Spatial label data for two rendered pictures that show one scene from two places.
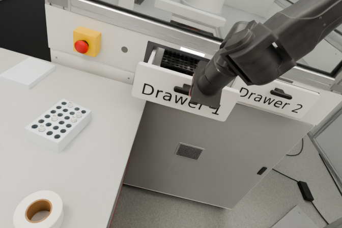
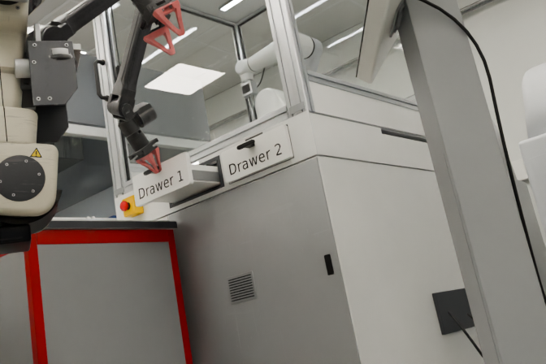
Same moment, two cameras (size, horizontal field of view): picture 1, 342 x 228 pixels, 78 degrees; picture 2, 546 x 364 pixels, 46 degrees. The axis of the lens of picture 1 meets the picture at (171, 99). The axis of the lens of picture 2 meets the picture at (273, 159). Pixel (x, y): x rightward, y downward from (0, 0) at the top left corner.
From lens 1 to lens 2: 216 cm
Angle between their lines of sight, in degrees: 67
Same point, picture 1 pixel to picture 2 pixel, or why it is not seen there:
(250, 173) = (322, 281)
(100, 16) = not seen: hidden behind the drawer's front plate
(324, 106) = (302, 131)
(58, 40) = not seen: hidden behind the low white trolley
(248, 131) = (270, 211)
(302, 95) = (270, 136)
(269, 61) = (114, 101)
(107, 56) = (149, 214)
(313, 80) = (275, 119)
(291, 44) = (116, 92)
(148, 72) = (138, 179)
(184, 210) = not seen: outside the picture
